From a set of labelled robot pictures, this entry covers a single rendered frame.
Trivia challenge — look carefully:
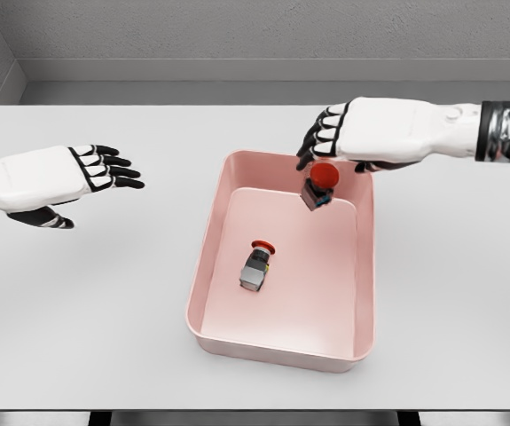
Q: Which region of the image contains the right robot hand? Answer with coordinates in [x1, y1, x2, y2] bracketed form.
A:
[295, 96, 428, 174]

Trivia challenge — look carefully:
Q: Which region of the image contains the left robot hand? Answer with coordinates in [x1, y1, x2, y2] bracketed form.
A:
[0, 144, 145, 230]

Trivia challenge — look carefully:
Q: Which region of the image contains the red button industrial switch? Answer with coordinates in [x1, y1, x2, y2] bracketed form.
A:
[238, 239, 277, 294]
[299, 161, 341, 213]

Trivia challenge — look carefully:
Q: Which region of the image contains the pink rectangular basket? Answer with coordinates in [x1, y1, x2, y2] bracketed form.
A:
[184, 149, 376, 374]

